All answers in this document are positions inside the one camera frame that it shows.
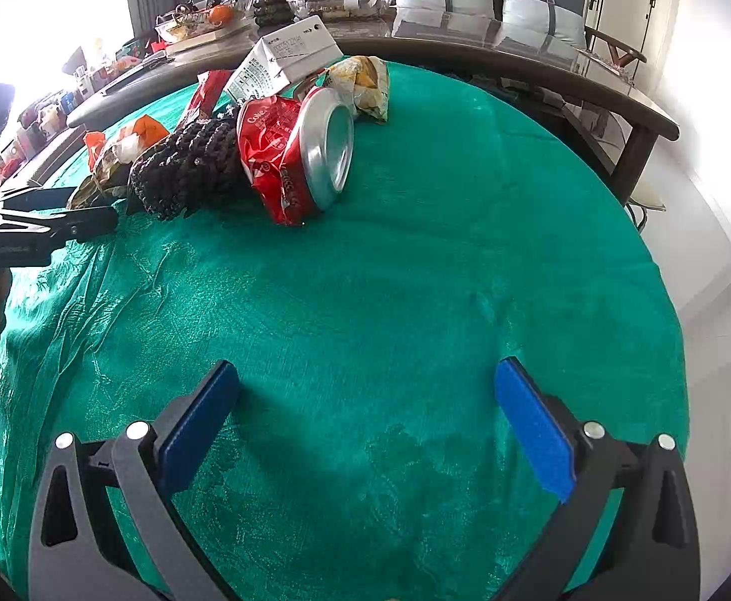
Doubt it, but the dark wooden dining table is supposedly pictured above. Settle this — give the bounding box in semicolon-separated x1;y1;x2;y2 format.
65;18;680;201

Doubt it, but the crushed red soda can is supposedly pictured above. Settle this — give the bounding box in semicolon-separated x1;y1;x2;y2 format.
237;86;357;227

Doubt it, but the yellow green snack bag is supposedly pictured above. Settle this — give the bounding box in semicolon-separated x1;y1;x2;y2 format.
324;55;392;123

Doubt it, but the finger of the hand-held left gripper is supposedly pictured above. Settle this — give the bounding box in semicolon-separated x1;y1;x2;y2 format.
0;184;77;215
3;204;121;247

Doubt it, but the row of assorted small goods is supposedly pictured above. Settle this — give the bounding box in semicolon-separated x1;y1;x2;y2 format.
0;38;154;182

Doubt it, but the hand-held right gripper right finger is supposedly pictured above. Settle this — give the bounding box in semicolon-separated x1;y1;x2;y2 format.
492;357;701;601

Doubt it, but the white milk carton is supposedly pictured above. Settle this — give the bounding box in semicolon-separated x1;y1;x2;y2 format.
223;16;344;104

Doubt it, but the black woven basket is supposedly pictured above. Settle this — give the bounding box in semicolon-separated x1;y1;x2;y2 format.
128;118;244;221

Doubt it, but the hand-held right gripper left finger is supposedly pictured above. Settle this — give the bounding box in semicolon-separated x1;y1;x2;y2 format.
28;360;244;601

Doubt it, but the glass fruit bowl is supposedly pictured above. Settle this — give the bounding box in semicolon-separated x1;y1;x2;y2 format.
154;3;254;45

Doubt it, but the small orange wrapper piece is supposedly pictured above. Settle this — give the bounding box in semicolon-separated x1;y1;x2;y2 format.
84;130;107;170

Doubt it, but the green patterned tablecloth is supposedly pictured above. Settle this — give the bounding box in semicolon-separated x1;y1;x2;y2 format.
0;59;692;601

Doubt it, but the red snack wrapper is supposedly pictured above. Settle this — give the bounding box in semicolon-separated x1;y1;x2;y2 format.
181;69;235;126

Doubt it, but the wooden armchair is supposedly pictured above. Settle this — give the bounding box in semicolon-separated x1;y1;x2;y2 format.
584;25;648;85

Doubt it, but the brown green wrapper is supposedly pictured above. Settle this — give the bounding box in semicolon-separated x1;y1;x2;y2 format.
68;144;135;210

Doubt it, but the black flat tray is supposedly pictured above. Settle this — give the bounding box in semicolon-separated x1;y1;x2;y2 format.
99;56;175;98

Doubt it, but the white stool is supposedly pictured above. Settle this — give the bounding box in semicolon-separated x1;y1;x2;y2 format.
628;181;667;210

